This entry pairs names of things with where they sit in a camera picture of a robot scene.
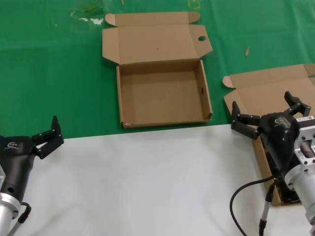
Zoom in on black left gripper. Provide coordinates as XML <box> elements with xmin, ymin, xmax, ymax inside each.
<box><xmin>0</xmin><ymin>115</ymin><xmax>64</xmax><ymax>200</ymax></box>

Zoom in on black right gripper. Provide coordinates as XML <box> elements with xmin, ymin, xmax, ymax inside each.
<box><xmin>230</xmin><ymin>90</ymin><xmax>311</xmax><ymax>174</ymax></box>

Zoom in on open cardboard parts box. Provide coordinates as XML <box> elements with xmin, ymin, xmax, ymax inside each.
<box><xmin>222</xmin><ymin>63</ymin><xmax>315</xmax><ymax>207</ymax></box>

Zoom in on empty open cardboard box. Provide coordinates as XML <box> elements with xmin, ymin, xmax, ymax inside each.
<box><xmin>102</xmin><ymin>11</ymin><xmax>214</xmax><ymax>130</ymax></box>

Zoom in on green table cloth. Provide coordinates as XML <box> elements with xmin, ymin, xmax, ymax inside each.
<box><xmin>0</xmin><ymin>0</ymin><xmax>315</xmax><ymax>143</ymax></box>

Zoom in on clear tape patch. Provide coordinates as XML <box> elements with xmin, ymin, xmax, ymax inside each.
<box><xmin>70</xmin><ymin>4</ymin><xmax>105</xmax><ymax>25</ymax></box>

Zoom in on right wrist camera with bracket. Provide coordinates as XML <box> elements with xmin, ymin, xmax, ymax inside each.
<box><xmin>294</xmin><ymin>115</ymin><xmax>315</xmax><ymax>168</ymax></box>

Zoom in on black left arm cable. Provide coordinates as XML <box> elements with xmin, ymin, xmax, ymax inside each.
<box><xmin>7</xmin><ymin>201</ymin><xmax>32</xmax><ymax>236</ymax></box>

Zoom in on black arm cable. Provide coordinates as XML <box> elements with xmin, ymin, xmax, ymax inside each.
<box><xmin>7</xmin><ymin>201</ymin><xmax>32</xmax><ymax>236</ymax></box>
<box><xmin>230</xmin><ymin>172</ymin><xmax>283</xmax><ymax>236</ymax></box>

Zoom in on black bundled power cord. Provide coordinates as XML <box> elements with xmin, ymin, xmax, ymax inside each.
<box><xmin>264</xmin><ymin>142</ymin><xmax>303</xmax><ymax>204</ymax></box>

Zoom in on silver-plug right arm cable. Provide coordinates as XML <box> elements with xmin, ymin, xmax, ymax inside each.
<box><xmin>258</xmin><ymin>183</ymin><xmax>278</xmax><ymax>236</ymax></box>

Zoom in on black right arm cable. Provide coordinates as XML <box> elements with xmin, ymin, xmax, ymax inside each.
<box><xmin>230</xmin><ymin>172</ymin><xmax>283</xmax><ymax>236</ymax></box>

